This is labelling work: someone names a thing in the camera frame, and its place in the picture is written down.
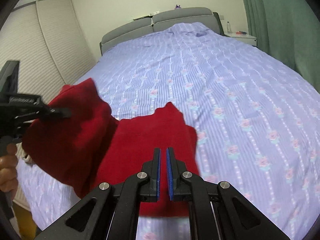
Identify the red fleece garment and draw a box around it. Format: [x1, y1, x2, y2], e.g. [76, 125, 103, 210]
[21, 77, 201, 218]

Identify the person's left hand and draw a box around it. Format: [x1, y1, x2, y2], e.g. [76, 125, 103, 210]
[0, 144, 18, 199]

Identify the purple floral bed cover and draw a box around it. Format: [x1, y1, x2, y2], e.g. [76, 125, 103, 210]
[15, 22, 320, 240]

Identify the grey padded headboard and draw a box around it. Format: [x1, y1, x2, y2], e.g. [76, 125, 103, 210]
[100, 7, 225, 54]

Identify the white nightstand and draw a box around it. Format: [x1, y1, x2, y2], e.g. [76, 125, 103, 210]
[225, 33, 257, 47]

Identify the clear plastic bottle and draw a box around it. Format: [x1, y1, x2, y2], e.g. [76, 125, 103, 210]
[227, 21, 232, 33]

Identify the green curtain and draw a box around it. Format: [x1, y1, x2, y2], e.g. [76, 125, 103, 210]
[243, 0, 319, 90]

